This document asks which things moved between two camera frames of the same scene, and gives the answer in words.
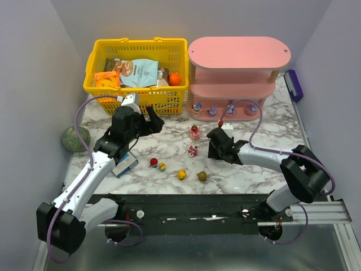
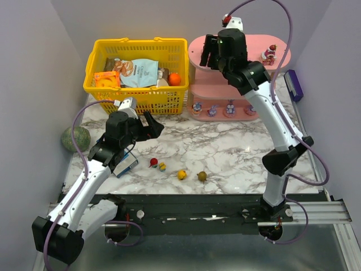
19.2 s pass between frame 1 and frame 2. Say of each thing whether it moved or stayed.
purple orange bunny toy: stayed
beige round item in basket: stayed
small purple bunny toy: stayed
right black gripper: moved
